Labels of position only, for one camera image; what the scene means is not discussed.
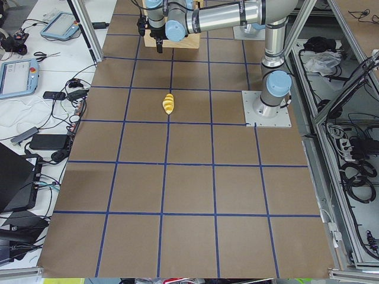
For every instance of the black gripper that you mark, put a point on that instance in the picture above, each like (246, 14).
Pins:
(156, 32)

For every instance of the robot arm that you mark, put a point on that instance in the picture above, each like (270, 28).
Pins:
(253, 28)
(274, 14)

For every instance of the wooden drawer cabinet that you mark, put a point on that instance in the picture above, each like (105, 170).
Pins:
(177, 16)

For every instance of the toy bread loaf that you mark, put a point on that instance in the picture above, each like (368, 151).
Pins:
(168, 103)

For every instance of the blue teach pendant far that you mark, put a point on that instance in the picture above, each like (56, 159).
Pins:
(62, 27)

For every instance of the blue teach pendant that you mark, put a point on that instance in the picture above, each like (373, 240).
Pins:
(19, 78)
(62, 27)

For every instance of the black scissors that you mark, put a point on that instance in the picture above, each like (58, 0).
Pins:
(40, 56)

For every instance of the blue teach pendant near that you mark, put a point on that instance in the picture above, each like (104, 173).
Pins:
(19, 78)

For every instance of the black power brick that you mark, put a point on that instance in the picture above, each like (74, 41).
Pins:
(48, 141)

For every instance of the white crumpled cloth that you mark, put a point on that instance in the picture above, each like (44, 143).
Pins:
(324, 63)

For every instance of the black laptop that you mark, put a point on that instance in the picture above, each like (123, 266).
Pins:
(19, 177)

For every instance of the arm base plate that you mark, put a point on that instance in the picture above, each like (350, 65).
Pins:
(240, 35)
(257, 114)

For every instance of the aluminium frame post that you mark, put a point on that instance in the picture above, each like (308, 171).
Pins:
(87, 30)

